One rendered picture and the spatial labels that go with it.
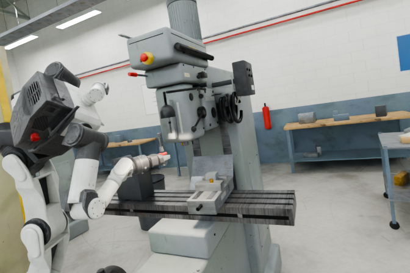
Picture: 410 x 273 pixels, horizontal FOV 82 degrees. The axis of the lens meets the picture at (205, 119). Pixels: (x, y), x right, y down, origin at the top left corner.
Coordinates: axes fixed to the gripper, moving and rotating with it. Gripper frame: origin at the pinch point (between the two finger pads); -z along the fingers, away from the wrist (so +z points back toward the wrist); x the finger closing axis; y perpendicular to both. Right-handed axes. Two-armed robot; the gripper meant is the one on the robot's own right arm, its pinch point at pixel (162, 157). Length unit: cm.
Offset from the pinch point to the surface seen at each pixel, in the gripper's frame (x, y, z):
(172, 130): -9.7, -14.4, -2.8
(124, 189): 37.5, 21.0, 8.3
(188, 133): -14.8, -11.8, -9.2
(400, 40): -60, -93, -490
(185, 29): -1, -74, -31
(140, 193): 24.8, 22.8, 4.5
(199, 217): -15.8, 33.6, -7.0
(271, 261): -7, 104, -79
